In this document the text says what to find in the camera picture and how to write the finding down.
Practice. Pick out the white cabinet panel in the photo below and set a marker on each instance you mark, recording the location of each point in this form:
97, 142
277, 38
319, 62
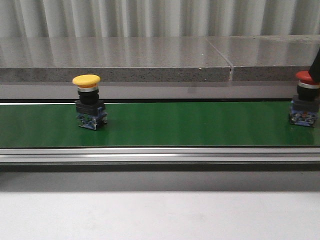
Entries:
155, 90

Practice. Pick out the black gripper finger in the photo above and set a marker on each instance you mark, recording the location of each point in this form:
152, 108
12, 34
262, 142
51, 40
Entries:
314, 70

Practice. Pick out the white pleated curtain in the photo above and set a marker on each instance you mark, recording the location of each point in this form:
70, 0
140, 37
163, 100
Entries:
158, 18

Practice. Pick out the green conveyor belt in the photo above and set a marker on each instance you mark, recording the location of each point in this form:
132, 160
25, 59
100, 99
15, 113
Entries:
258, 123

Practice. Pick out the grey stone countertop slab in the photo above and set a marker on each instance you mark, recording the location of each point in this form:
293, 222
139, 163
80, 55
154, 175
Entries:
114, 59

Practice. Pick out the aluminium conveyor frame rail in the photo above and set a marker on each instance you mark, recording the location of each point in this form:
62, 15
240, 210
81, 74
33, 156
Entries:
158, 155

